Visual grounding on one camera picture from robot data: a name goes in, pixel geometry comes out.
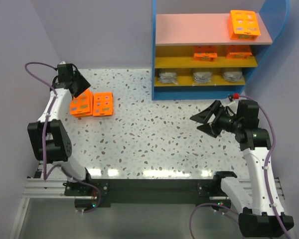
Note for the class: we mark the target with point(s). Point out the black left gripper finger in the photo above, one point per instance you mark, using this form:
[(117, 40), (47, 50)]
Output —
[(79, 78), (76, 89)]

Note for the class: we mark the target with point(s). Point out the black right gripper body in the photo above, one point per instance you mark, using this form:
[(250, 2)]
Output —
[(217, 119)]

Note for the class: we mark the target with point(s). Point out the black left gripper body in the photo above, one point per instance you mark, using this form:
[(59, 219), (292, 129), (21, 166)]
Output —
[(74, 83)]

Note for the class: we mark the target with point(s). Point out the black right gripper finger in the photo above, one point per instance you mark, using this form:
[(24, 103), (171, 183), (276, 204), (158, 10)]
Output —
[(210, 130), (204, 116)]

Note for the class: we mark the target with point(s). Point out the bagged silver sponges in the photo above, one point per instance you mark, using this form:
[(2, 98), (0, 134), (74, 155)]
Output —
[(202, 75), (167, 76), (232, 74)]

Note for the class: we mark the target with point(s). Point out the orange Scrub Mommy box bottom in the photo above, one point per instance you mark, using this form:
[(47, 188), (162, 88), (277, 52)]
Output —
[(205, 53)]

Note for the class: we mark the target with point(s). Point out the orange scrub mommy box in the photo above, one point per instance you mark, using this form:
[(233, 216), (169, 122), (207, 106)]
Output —
[(205, 53), (238, 52)]

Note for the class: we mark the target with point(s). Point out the orange Scrub Mommy box top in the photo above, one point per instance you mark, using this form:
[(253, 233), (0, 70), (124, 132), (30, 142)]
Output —
[(238, 52)]

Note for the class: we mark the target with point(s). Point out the orange Scrub Daddy box top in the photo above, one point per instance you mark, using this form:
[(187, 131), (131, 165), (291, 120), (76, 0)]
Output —
[(243, 25)]

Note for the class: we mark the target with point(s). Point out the orange scrub daddy box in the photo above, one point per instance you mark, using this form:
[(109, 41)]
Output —
[(103, 104), (243, 25)]

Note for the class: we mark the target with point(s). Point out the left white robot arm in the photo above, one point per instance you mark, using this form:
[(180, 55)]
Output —
[(49, 139)]

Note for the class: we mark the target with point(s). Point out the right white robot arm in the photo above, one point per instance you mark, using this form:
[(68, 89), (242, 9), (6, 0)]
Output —
[(260, 214)]

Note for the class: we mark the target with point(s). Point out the blue pink yellow shelf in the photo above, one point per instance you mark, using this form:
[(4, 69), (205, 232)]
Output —
[(175, 35)]

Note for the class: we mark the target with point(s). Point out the orange sponge box far left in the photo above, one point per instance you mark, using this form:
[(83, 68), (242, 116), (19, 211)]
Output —
[(82, 106)]

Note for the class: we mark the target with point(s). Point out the orange Scrub Daddy box lower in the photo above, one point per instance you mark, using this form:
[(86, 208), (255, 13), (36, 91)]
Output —
[(103, 104)]

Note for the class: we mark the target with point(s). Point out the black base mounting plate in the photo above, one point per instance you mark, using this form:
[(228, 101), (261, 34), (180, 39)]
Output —
[(145, 191)]

